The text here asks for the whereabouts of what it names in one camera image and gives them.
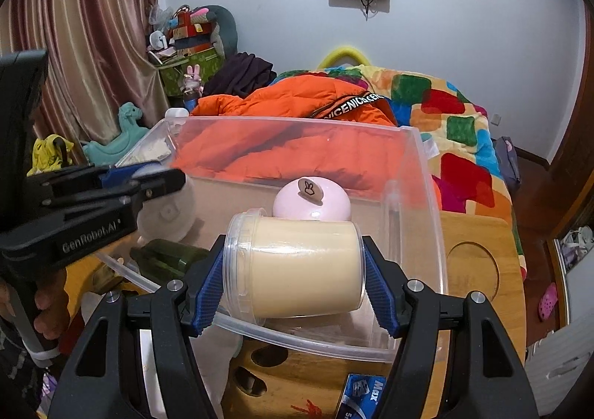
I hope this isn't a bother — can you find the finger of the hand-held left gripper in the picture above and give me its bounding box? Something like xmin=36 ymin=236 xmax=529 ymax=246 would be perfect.
xmin=39 ymin=191 xmax=142 ymax=234
xmin=28 ymin=163 xmax=185 ymax=202

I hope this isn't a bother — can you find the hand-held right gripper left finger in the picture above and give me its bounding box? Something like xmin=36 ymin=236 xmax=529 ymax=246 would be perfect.
xmin=46 ymin=233 xmax=228 ymax=419

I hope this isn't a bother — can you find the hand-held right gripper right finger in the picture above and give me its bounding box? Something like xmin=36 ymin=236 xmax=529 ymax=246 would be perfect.
xmin=361 ymin=236 xmax=532 ymax=419

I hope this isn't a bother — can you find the clear plastic storage box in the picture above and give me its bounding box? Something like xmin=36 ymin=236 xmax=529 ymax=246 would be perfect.
xmin=114 ymin=115 xmax=448 ymax=364

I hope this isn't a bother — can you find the cream plastic jar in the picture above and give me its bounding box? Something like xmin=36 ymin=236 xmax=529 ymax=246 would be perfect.
xmin=223 ymin=209 xmax=367 ymax=327

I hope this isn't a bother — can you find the wooden desktop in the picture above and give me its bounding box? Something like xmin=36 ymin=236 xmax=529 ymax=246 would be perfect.
xmin=60 ymin=210 xmax=525 ymax=419

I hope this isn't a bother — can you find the person's left hand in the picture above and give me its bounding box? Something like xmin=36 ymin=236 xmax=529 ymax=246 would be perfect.
xmin=33 ymin=268 xmax=71 ymax=343

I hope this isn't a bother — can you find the teal rocking horse toy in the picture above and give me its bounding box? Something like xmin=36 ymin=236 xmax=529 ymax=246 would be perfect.
xmin=82 ymin=104 xmax=154 ymax=167

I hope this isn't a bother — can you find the clear tape roll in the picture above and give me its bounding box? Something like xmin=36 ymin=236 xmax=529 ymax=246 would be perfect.
xmin=137 ymin=178 xmax=198 ymax=246

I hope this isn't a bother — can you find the dark green bottle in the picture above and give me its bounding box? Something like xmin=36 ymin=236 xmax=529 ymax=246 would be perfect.
xmin=129 ymin=238 xmax=209 ymax=283

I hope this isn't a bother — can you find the yellow cloth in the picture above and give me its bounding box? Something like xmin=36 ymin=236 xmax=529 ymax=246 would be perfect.
xmin=27 ymin=134 xmax=75 ymax=177

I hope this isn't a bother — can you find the small blue box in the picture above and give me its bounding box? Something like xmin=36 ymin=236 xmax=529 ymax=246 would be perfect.
xmin=342 ymin=373 xmax=388 ymax=419

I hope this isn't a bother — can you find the pink round case rabbit tag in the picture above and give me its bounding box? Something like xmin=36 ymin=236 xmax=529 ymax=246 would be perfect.
xmin=272 ymin=176 xmax=351 ymax=221

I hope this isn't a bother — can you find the pink rabbit bottle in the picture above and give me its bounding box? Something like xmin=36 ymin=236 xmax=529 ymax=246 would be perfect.
xmin=182 ymin=64 xmax=205 ymax=112

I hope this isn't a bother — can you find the green printed box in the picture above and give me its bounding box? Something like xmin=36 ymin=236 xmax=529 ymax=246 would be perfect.
xmin=155 ymin=48 xmax=223 ymax=97

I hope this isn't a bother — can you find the striped brown curtain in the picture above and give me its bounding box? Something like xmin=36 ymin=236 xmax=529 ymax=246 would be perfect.
xmin=0 ymin=0 xmax=172 ymax=155

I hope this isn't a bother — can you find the dark purple cloth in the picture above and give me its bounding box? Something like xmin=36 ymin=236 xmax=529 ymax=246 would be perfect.
xmin=202 ymin=52 xmax=278 ymax=99

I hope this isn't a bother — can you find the red brown box stack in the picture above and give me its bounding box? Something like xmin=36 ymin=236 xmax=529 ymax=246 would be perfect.
xmin=167 ymin=11 xmax=216 ymax=53

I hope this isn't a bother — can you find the pink shoe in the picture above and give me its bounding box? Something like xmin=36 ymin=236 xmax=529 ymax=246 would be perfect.
xmin=537 ymin=282 xmax=558 ymax=321

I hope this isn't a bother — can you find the orange jacket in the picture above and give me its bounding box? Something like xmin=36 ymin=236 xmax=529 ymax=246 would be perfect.
xmin=172 ymin=73 xmax=441 ymax=216

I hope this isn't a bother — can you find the grey round cushion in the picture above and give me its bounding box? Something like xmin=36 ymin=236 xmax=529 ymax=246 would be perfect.
xmin=204 ymin=5 xmax=239 ymax=55

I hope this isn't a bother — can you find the grey backpack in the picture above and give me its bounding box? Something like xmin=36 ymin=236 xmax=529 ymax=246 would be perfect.
xmin=494 ymin=136 xmax=523 ymax=190

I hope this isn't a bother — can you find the colourful patchwork blanket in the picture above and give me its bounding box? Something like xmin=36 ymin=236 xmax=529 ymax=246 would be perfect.
xmin=274 ymin=64 xmax=527 ymax=281

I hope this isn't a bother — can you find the white cabinet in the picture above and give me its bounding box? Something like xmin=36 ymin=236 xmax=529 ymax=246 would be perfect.
xmin=524 ymin=308 xmax=594 ymax=419

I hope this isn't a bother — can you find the yellow ring cushion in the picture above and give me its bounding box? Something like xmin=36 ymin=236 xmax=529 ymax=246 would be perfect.
xmin=317 ymin=44 xmax=372 ymax=69

